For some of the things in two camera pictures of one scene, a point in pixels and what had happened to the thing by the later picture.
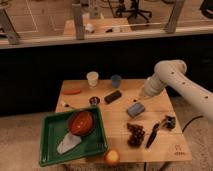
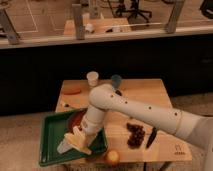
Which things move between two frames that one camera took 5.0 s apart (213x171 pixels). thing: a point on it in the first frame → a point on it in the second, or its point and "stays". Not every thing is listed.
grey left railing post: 6,23 stays
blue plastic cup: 116,80 stays
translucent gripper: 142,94 → 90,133
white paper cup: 92,78 stays
